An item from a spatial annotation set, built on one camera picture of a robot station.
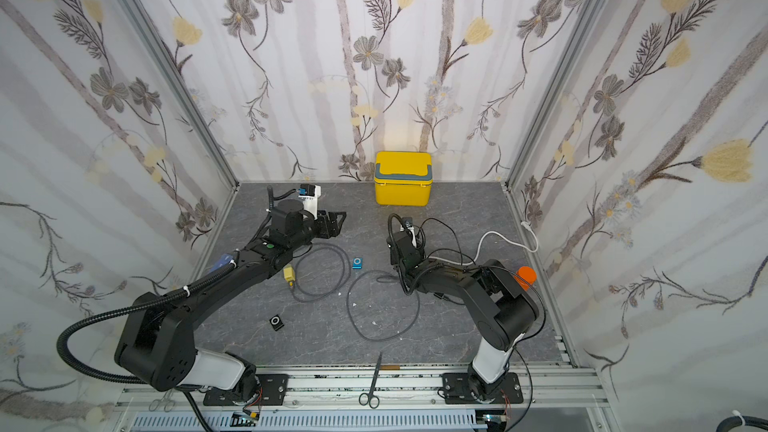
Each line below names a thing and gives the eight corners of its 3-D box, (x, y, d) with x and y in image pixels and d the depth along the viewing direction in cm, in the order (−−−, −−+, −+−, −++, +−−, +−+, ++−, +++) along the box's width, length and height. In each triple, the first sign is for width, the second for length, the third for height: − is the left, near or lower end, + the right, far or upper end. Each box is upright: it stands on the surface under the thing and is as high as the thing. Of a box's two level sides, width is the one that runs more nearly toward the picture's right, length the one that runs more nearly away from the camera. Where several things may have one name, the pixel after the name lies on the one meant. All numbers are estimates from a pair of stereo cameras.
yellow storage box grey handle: (374, 208, 115) (373, 180, 103) (376, 176, 127) (375, 147, 115) (429, 208, 115) (434, 180, 104) (425, 176, 127) (429, 148, 115)
